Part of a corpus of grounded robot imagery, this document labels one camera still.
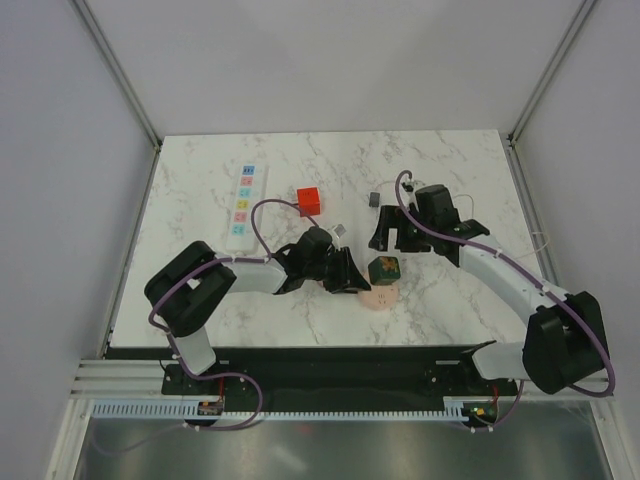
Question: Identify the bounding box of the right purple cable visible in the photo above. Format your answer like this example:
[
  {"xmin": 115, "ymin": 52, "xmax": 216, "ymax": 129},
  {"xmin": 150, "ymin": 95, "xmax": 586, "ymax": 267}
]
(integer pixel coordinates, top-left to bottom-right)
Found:
[{"xmin": 394, "ymin": 169, "xmax": 616, "ymax": 431}]

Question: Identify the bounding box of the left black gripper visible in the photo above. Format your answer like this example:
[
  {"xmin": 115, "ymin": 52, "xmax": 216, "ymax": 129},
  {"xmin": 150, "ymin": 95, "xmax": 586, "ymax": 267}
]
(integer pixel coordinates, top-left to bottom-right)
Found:
[{"xmin": 305, "ymin": 247, "xmax": 369, "ymax": 295}]

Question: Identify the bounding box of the right aluminium frame post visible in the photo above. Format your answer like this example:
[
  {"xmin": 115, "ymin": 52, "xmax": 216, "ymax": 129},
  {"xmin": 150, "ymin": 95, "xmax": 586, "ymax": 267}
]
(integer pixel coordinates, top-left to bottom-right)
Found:
[{"xmin": 504, "ymin": 0, "xmax": 599, "ymax": 149}]

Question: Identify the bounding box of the left aluminium frame post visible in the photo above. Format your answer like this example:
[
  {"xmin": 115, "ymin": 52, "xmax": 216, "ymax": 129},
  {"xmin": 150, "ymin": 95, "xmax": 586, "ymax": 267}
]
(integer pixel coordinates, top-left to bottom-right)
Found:
[{"xmin": 69, "ymin": 0, "xmax": 162, "ymax": 152}]

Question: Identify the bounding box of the red cube socket adapter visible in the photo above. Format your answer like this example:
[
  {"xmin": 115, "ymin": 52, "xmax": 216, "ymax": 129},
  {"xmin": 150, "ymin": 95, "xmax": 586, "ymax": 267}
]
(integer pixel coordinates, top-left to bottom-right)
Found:
[{"xmin": 296, "ymin": 187, "xmax": 322, "ymax": 216}]

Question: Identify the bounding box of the white slotted cable duct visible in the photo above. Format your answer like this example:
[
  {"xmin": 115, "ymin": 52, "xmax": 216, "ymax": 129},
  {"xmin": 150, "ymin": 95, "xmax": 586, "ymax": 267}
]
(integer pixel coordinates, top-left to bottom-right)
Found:
[{"xmin": 91, "ymin": 399, "xmax": 468, "ymax": 422}]

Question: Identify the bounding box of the pink thin cord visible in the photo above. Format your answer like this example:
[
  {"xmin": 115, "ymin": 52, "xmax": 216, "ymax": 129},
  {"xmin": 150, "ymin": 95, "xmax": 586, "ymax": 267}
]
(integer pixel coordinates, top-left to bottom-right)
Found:
[{"xmin": 369, "ymin": 179, "xmax": 551, "ymax": 261}]

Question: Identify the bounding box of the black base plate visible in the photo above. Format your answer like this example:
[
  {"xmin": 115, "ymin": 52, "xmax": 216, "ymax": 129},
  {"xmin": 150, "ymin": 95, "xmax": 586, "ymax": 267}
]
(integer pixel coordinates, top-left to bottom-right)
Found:
[{"xmin": 161, "ymin": 345, "xmax": 518, "ymax": 412}]

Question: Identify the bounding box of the pink round socket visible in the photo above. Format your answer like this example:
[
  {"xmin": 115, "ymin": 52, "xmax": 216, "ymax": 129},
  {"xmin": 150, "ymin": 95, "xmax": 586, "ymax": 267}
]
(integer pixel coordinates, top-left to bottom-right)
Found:
[{"xmin": 357, "ymin": 285, "xmax": 399, "ymax": 311}]

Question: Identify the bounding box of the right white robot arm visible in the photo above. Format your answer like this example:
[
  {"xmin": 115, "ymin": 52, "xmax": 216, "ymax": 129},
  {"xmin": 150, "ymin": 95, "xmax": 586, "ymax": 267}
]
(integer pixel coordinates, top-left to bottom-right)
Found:
[{"xmin": 369, "ymin": 171, "xmax": 616, "ymax": 398}]

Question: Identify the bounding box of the aluminium frame post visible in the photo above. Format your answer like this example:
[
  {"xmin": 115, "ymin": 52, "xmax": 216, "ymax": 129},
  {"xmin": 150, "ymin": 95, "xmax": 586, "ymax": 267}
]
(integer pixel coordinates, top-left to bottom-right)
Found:
[
  {"xmin": 504, "ymin": 0, "xmax": 599, "ymax": 149},
  {"xmin": 69, "ymin": 0, "xmax": 162, "ymax": 152}
]

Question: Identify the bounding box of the aluminium rail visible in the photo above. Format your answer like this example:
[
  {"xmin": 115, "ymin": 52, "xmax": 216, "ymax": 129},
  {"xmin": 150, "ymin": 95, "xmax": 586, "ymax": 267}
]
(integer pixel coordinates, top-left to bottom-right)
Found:
[{"xmin": 68, "ymin": 357, "xmax": 171, "ymax": 401}]

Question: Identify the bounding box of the green patterned cube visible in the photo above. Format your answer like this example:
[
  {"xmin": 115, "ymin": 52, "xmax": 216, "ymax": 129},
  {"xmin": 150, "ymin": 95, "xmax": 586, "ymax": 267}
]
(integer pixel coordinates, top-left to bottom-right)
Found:
[{"xmin": 367, "ymin": 256, "xmax": 401, "ymax": 286}]

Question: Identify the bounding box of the dark grey usb charger plug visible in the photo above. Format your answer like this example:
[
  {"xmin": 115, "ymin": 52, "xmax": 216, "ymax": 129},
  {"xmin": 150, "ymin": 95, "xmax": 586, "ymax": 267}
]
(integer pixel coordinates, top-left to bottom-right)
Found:
[{"xmin": 368, "ymin": 192, "xmax": 381, "ymax": 208}]

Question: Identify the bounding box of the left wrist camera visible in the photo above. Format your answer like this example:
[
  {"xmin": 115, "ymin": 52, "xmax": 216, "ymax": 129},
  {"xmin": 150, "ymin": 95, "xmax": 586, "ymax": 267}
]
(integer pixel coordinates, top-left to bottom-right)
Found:
[{"xmin": 329, "ymin": 224, "xmax": 346, "ymax": 247}]

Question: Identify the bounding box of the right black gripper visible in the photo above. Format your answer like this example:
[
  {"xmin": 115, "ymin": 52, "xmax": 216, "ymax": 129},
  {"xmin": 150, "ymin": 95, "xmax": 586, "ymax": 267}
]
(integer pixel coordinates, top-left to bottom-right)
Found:
[{"xmin": 369, "ymin": 204, "xmax": 435, "ymax": 253}]

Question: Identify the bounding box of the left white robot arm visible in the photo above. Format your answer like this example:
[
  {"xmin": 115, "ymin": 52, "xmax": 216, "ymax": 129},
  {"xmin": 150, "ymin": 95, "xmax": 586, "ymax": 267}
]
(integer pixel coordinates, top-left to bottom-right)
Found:
[{"xmin": 144, "ymin": 226, "xmax": 371, "ymax": 393}]

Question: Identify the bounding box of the white power strip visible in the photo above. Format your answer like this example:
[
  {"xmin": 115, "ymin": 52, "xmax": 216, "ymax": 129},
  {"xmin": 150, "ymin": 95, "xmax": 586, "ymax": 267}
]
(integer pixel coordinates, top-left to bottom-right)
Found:
[{"xmin": 225, "ymin": 162, "xmax": 268, "ymax": 255}]

